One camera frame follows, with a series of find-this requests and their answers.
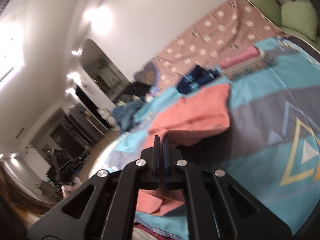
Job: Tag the beige folded garment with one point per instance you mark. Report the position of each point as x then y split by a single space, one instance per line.
230 70

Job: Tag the dark blue patterned pillow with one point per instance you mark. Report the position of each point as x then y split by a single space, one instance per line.
148 75

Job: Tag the green pillow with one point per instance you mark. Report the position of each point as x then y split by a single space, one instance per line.
301 17
270 8

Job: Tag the blue knit throw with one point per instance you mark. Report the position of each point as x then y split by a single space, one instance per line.
124 115

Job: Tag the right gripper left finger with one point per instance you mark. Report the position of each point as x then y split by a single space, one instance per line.
104 206

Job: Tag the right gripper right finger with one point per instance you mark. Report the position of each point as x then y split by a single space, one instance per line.
218 207

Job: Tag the black clothes pile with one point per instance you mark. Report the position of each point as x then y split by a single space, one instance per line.
133 91

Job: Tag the pink folded garment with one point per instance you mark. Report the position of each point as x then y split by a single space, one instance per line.
242 56

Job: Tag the floral patterned folded garment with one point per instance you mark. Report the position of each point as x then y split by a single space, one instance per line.
250 70

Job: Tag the white shelf rack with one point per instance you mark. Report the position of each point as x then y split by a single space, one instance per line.
96 124

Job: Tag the near green pillow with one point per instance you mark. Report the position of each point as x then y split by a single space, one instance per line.
301 17

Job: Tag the navy star fleece blanket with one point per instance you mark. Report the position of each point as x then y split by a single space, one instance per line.
196 78

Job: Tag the far green pillow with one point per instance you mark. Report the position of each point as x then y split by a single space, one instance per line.
270 8

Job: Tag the left hand white glove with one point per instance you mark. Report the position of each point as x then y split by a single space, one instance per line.
71 187

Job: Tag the coral pink knit sweater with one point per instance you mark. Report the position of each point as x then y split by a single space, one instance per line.
186 123

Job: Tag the brown polka dot sheet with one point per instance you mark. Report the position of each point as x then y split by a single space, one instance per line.
232 26

